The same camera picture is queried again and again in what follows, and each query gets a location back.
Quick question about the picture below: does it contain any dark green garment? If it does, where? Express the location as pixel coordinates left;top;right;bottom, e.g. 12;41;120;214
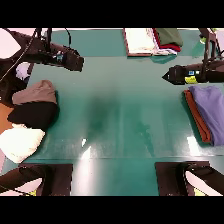
155;28;185;48

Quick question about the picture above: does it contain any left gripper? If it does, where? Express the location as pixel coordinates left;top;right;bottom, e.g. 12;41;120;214
63;48;85;73

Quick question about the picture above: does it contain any blue-purple garment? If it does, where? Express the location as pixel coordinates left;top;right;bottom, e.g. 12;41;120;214
188;85;224;147

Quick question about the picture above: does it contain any orange-brown garment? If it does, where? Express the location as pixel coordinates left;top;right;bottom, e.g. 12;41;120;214
183;89;213;145

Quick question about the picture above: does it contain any black cable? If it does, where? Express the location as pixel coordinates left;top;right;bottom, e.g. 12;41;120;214
64;28;73;48

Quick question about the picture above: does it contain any red garment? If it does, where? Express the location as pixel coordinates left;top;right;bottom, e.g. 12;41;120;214
152;28;182;53

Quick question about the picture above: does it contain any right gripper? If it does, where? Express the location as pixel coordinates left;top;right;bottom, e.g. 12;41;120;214
161;64;188;86

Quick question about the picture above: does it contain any white folded garment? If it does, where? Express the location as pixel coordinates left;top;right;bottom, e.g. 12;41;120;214
123;28;160;56

